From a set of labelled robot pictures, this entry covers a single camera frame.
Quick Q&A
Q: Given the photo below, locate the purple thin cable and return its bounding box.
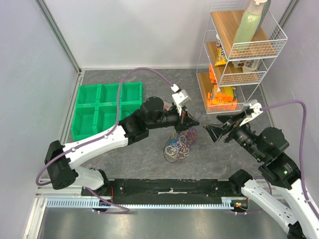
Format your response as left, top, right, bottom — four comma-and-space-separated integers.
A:
179, 109, 203, 150

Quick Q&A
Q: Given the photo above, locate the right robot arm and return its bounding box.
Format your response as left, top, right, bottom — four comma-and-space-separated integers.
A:
203, 110, 319, 239

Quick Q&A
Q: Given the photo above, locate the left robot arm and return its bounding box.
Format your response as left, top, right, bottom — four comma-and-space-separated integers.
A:
45, 97, 199, 196

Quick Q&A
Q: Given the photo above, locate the yellow snack pack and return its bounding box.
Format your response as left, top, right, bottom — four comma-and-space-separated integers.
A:
216, 86, 236, 102

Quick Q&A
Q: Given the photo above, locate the small grey red box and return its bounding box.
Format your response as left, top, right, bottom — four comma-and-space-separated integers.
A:
163, 101, 176, 112

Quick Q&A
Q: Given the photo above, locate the orange snack box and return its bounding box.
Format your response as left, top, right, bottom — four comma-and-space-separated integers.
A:
207, 84, 237, 111

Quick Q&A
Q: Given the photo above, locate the white snack package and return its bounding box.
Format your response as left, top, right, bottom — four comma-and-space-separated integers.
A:
232, 59, 260, 73

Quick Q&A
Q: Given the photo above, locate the yellow snack bag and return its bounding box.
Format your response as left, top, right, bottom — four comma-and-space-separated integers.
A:
214, 47, 227, 67

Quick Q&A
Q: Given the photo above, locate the green compartment tray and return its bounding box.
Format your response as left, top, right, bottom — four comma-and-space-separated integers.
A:
71, 82, 143, 141

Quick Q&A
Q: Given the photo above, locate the green spray bottle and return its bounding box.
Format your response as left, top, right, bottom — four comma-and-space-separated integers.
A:
233, 0, 271, 51

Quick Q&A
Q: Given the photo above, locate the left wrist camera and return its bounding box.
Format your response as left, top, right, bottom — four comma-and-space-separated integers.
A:
172, 90, 191, 107

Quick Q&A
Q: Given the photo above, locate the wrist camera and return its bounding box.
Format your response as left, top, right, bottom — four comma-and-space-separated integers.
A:
172, 90, 191, 107
240, 100, 263, 126

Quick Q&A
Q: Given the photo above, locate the blue thin cable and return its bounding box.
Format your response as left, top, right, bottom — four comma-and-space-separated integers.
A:
167, 135, 185, 147

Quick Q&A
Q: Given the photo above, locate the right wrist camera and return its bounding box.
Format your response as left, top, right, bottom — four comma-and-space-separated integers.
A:
240, 100, 263, 126

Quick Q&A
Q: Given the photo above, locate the yellow thin cable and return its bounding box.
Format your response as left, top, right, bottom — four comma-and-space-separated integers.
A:
165, 141, 192, 160

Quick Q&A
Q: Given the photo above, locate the white thin cable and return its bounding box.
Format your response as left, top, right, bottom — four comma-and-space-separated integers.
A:
164, 144, 187, 159

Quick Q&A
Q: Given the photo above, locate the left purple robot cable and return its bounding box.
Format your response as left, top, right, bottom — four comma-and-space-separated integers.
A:
36, 67, 181, 186

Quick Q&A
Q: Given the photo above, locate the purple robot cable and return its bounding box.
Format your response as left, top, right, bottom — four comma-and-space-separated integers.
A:
259, 100, 319, 220
36, 67, 181, 186

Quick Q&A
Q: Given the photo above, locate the white wire shelf rack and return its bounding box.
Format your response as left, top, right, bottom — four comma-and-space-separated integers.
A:
196, 0, 288, 114

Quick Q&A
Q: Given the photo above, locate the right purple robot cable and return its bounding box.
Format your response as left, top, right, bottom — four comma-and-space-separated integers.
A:
259, 100, 319, 220

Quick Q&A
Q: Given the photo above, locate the grey slotted cable duct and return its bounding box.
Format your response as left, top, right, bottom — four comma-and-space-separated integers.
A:
46, 198, 234, 210

